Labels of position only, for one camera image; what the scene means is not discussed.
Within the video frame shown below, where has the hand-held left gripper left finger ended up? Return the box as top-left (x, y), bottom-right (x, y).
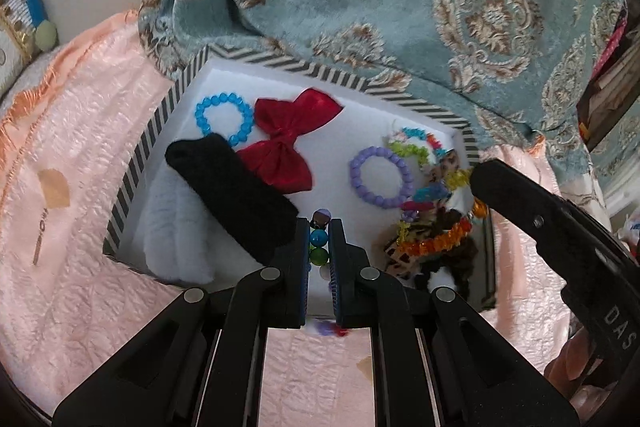
top-left (52, 217), bottom-right (311, 427)

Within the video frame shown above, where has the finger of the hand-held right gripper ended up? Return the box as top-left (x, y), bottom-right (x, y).
top-left (472, 159), bottom-right (596, 280)

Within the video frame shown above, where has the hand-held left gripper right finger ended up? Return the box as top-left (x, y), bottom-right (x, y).
top-left (327, 219), bottom-right (573, 427)

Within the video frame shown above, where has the multicolour round bead bracelet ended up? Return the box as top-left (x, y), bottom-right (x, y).
top-left (307, 207), bottom-right (351, 339)

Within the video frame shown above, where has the leopard print scrunchie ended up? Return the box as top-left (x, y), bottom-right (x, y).
top-left (382, 148), bottom-right (463, 280)

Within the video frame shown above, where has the brown scrunchie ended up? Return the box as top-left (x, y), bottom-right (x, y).
top-left (417, 207), bottom-right (481, 303)

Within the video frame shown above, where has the rainbow chip bead bracelet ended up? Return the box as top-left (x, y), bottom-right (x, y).
top-left (382, 126), bottom-right (490, 260)

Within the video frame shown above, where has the purple bead bracelet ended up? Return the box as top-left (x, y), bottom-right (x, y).
top-left (348, 146), bottom-right (415, 211)

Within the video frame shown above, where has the black fuzzy hair band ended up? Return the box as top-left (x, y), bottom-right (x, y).
top-left (164, 132), bottom-right (301, 265)

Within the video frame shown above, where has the red satin hair bow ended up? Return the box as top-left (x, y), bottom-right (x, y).
top-left (236, 88), bottom-right (345, 194)

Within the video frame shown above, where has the black white striped box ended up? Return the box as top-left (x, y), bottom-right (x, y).
top-left (102, 44), bottom-right (498, 313)

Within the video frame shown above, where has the blue bead bracelet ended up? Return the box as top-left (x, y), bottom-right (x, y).
top-left (194, 92), bottom-right (256, 146)

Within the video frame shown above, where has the person's right hand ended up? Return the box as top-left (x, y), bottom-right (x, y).
top-left (545, 332), bottom-right (636, 413)

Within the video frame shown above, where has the light blue fluffy hair band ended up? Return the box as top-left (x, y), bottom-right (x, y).
top-left (142, 174), bottom-right (218, 284)

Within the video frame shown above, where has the brown wooden furniture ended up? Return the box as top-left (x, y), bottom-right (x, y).
top-left (577, 22), bottom-right (640, 152)

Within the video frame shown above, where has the red dotted cloth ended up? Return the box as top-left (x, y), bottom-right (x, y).
top-left (592, 4), bottom-right (630, 80)

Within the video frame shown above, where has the pink quilted bedspread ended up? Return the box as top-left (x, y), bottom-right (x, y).
top-left (0, 9), bottom-right (573, 427)

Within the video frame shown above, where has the teal damask blanket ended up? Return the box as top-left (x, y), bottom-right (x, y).
top-left (137, 0), bottom-right (631, 162)

